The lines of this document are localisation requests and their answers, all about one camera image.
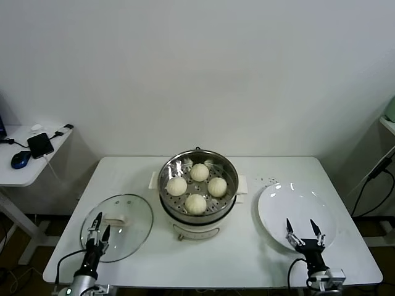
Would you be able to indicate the dark laptop screen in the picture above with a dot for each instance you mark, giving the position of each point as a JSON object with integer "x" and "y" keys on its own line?
{"x": 2, "y": 123}

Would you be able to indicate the round glass pot lid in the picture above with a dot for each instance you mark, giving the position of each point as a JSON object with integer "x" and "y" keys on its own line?
{"x": 135, "y": 222}

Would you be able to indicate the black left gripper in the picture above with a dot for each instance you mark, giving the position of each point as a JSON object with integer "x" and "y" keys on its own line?
{"x": 92, "y": 257}

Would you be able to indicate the white round plate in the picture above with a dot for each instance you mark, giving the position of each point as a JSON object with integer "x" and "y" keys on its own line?
{"x": 293, "y": 203}

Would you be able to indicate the white side table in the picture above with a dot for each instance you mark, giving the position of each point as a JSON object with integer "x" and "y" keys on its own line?
{"x": 18, "y": 175}

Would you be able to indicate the black white usb adapter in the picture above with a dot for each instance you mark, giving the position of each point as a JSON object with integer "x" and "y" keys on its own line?
{"x": 68, "y": 126}

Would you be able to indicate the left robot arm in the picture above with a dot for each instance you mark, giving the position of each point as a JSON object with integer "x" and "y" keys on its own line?
{"x": 81, "y": 283}

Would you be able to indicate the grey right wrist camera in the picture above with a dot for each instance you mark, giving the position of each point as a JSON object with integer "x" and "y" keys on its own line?
{"x": 336, "y": 274}

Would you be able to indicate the white steamed baozi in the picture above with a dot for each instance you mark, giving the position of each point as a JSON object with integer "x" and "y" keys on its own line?
{"x": 199, "y": 172}
{"x": 195, "y": 204}
{"x": 217, "y": 187}
{"x": 176, "y": 186}

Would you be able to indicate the black smartphone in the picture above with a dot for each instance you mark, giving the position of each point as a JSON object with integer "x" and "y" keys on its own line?
{"x": 40, "y": 145}

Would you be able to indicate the blue computer mouse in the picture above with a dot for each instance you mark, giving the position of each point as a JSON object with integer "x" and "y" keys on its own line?
{"x": 21, "y": 160}

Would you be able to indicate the stainless steel steamer basket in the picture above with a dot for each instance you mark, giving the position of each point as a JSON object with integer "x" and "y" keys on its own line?
{"x": 228, "y": 172}

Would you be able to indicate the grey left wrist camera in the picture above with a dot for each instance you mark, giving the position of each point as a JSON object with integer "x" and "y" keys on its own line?
{"x": 100, "y": 289}

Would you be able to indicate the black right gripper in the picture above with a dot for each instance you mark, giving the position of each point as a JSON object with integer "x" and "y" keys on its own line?
{"x": 313, "y": 249}

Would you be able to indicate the white shelf board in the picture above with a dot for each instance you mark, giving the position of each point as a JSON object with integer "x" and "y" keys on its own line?
{"x": 388, "y": 124}

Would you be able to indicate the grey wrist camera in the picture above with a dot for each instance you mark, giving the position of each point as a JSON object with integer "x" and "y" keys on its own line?
{"x": 100, "y": 289}
{"x": 336, "y": 274}

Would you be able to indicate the small white case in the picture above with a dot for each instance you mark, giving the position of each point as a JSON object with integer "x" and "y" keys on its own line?
{"x": 36, "y": 127}

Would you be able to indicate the pale green container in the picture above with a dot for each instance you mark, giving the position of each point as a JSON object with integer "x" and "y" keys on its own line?
{"x": 392, "y": 109}

